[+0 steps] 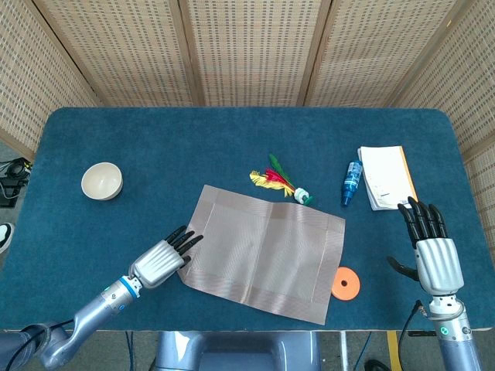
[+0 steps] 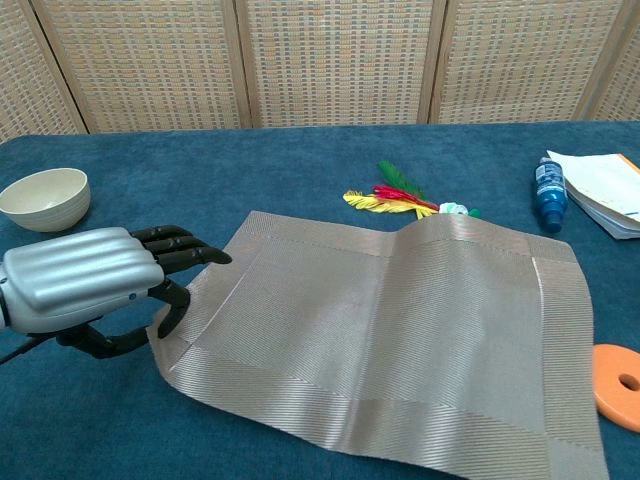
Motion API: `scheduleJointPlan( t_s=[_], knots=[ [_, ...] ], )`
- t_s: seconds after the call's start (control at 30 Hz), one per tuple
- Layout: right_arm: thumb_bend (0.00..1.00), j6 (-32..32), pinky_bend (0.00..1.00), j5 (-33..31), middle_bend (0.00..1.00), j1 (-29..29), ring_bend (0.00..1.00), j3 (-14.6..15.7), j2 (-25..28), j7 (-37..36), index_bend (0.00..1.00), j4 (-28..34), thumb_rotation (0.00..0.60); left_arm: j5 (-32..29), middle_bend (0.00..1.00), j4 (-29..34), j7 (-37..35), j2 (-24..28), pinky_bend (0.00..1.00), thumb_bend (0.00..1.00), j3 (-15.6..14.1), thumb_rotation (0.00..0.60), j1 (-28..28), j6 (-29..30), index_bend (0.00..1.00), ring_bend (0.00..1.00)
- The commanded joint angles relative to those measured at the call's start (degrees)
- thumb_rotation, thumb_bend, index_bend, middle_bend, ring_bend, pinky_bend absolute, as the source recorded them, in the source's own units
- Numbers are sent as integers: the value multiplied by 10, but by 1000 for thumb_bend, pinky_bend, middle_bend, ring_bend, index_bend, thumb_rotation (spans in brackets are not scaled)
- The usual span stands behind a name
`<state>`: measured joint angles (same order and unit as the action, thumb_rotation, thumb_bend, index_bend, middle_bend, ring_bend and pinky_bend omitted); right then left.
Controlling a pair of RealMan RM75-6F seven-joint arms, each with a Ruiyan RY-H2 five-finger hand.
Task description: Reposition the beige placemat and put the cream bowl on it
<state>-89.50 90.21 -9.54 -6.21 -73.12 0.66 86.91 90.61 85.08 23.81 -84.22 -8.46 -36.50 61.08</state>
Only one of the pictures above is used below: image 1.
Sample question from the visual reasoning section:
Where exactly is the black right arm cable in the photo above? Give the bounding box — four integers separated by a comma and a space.
398, 299, 425, 371

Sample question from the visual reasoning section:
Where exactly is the small cream bowl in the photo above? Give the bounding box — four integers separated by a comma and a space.
80, 162, 124, 201

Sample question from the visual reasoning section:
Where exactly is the blue cable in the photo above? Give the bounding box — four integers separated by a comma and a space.
124, 331, 135, 371
353, 331, 373, 368

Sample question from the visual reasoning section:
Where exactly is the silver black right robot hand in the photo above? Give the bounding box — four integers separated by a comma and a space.
387, 196, 465, 298

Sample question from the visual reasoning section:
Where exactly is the white booklet with orange spine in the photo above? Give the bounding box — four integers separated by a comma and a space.
357, 145, 421, 212

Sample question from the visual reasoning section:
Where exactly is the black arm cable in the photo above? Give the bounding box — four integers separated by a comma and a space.
5, 317, 74, 371
398, 299, 425, 371

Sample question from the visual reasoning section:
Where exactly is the white shoe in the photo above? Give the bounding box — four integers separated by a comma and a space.
0, 222, 15, 255

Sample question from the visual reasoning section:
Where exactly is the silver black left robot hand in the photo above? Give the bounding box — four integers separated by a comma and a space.
129, 225, 204, 290

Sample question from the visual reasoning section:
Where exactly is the black adapter with cables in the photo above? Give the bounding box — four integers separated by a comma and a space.
0, 157, 32, 208

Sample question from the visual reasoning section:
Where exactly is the orange disc with hole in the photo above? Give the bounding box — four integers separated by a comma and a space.
331, 266, 361, 301

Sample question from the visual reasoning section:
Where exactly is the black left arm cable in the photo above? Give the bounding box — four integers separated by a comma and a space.
5, 317, 74, 371

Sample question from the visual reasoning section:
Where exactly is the small blue bottle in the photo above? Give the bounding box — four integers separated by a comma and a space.
340, 159, 364, 207

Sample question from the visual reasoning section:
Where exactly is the woven bamboo screen panel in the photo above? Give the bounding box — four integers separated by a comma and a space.
297, 0, 465, 108
388, 0, 495, 248
32, 0, 204, 108
0, 0, 100, 162
177, 0, 333, 108

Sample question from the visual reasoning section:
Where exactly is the brown woven placemat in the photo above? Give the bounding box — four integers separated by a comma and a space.
177, 184, 347, 326

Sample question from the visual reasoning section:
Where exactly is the colourful feather shuttlecock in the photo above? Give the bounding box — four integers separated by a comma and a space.
249, 154, 315, 206

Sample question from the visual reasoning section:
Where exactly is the blue-grey robot torso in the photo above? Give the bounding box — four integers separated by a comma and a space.
154, 331, 322, 371

